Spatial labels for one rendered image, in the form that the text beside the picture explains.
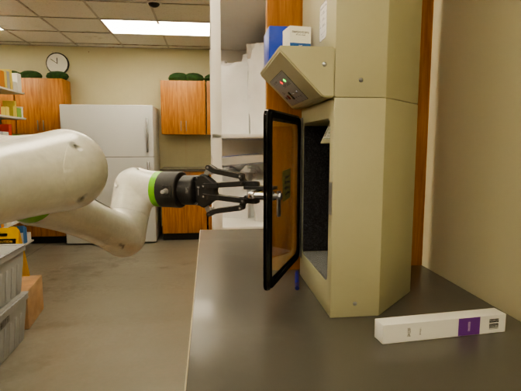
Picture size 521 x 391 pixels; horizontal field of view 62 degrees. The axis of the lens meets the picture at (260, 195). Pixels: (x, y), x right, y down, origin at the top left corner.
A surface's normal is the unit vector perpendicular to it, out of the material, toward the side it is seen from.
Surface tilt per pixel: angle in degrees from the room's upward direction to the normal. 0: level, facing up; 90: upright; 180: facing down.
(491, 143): 90
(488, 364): 0
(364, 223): 90
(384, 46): 90
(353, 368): 0
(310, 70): 90
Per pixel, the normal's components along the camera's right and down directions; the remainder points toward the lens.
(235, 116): -0.31, 0.16
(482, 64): -0.99, 0.01
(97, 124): 0.12, 0.12
